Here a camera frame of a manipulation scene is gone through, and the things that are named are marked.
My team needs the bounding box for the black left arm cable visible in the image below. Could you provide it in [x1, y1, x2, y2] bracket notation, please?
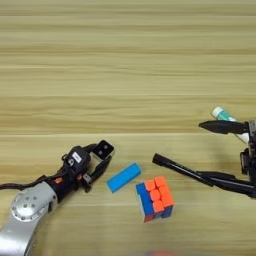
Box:
[0, 173, 51, 192]

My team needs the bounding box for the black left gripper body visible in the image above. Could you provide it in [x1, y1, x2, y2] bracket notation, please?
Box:
[49, 164, 93, 203]

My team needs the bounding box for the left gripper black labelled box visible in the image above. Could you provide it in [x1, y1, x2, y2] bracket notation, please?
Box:
[68, 145, 92, 169]

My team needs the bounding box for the orange and blue puzzle cube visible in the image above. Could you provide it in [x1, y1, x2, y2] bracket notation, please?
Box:
[135, 175, 175, 223]

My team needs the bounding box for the teal and white glue stick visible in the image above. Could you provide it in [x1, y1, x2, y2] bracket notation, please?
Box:
[211, 106, 250, 144]

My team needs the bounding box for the black marker pen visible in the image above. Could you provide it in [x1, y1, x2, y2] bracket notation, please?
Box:
[152, 153, 214, 188]

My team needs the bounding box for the blue rectangular block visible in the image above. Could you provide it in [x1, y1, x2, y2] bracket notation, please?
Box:
[106, 162, 143, 194]

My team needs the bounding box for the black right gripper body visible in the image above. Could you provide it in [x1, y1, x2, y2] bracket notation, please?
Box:
[240, 119, 256, 188]

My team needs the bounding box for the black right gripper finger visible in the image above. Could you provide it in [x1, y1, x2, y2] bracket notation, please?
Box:
[196, 171, 256, 198]
[198, 120, 249, 135]

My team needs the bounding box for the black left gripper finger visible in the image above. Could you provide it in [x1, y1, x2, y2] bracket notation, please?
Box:
[87, 156, 113, 184]
[81, 143, 101, 153]

